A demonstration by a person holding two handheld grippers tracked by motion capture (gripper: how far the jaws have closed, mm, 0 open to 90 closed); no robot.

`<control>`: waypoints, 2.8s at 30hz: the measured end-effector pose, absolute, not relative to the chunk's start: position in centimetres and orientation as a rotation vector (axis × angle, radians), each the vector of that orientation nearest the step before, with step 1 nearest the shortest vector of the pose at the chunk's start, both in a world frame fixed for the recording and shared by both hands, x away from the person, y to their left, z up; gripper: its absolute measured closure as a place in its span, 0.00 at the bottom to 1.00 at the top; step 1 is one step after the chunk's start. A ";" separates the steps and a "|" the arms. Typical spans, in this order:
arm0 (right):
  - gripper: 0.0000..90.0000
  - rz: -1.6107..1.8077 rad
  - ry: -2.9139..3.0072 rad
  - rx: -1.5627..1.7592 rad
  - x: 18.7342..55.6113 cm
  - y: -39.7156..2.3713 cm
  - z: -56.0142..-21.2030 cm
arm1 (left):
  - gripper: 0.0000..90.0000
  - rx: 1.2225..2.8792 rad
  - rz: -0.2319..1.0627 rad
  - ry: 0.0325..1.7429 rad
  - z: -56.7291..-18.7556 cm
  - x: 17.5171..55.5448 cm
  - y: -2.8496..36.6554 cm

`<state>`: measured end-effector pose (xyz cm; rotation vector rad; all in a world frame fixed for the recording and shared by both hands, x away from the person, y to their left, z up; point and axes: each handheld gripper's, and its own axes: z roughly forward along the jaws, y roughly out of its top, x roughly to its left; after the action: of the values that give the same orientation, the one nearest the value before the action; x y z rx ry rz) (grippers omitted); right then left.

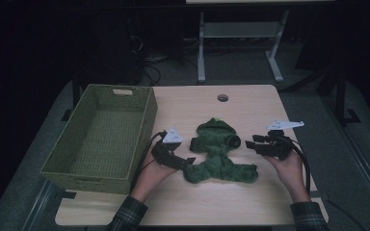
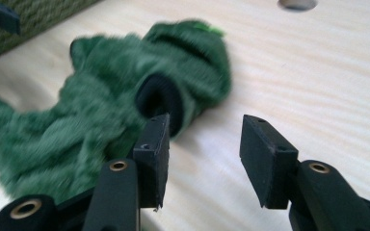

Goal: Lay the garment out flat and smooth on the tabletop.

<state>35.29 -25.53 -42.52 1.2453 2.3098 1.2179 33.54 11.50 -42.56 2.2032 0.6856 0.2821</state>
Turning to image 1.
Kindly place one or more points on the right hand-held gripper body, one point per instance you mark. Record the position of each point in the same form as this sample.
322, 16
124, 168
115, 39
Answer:
279, 146

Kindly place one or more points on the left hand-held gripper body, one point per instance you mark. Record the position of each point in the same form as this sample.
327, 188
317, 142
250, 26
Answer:
163, 154

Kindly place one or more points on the green fleece garment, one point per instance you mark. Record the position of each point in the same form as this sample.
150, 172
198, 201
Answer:
216, 154

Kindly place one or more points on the green woven basket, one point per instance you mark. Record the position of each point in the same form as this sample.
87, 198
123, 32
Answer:
102, 141

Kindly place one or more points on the person's left hand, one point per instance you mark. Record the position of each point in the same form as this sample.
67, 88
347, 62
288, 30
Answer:
149, 181

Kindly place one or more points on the person's right hand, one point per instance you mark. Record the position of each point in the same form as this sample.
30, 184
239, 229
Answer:
292, 176

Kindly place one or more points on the dark round table grommet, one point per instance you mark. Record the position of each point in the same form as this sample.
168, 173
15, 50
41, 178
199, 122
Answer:
222, 98

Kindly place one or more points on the black table edge clip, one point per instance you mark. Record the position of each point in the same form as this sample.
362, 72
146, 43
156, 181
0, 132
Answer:
68, 194
317, 194

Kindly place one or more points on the black metal stand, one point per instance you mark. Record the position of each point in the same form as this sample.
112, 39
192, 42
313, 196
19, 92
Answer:
340, 96

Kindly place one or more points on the grey metal stand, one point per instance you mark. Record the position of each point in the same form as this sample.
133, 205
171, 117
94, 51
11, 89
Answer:
241, 29

